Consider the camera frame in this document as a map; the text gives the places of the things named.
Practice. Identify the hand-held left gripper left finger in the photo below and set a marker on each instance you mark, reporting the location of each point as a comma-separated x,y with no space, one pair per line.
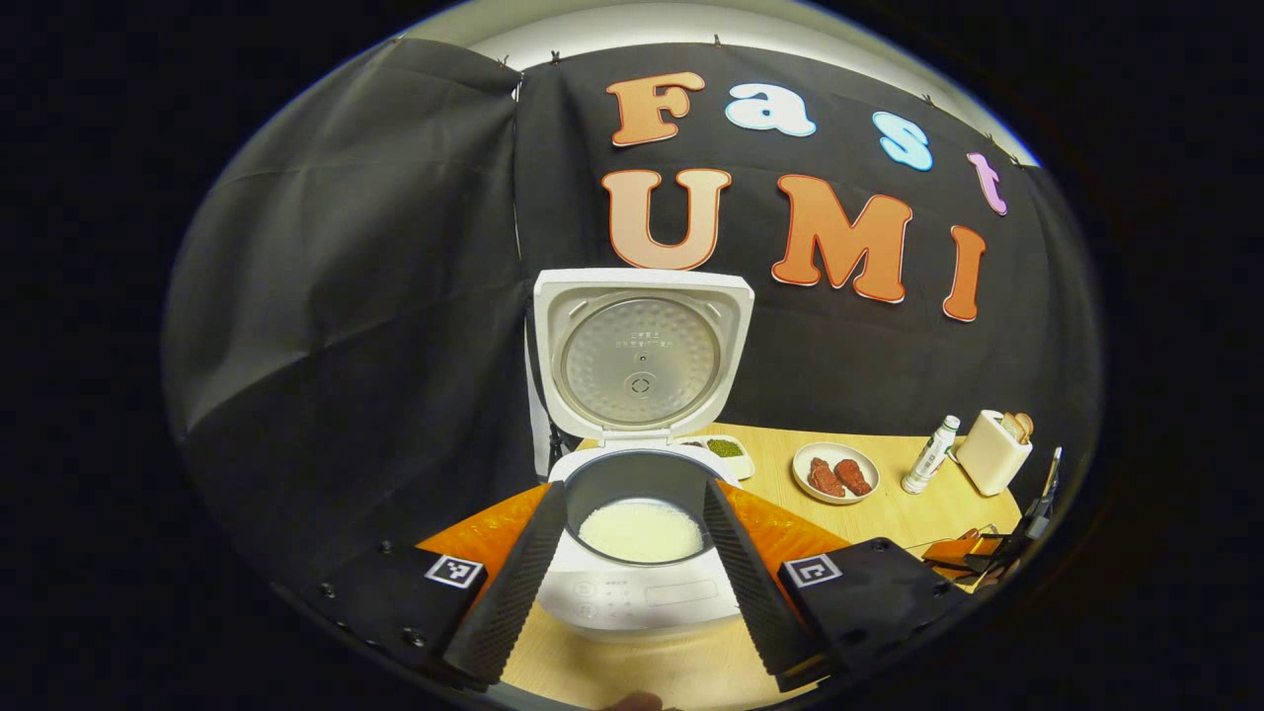
513,592

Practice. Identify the white drink bottle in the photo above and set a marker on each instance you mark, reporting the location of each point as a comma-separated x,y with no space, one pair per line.
928,459

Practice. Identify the brown wooden spoon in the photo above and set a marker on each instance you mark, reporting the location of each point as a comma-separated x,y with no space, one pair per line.
973,534

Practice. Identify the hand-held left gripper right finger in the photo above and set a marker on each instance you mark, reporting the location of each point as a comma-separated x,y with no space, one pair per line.
755,592

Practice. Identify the white rice cooker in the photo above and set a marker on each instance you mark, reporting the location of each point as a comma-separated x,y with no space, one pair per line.
642,592

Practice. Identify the white divided dish of beans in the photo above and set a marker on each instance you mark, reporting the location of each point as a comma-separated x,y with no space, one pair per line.
726,449

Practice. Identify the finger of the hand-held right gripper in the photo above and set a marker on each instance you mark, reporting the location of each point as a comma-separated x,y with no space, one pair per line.
950,553

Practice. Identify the white toaster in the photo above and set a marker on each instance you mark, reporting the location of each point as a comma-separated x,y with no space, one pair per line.
987,459

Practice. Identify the white rice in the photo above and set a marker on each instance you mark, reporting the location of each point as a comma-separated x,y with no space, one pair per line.
642,533

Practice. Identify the toasted bread slice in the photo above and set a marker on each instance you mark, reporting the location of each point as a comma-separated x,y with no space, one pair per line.
1026,423
1012,429

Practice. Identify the red meat piece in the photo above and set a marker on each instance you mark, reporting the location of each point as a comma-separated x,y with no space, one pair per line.
854,478
826,478

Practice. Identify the white plate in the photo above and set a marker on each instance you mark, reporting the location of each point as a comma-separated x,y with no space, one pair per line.
869,464

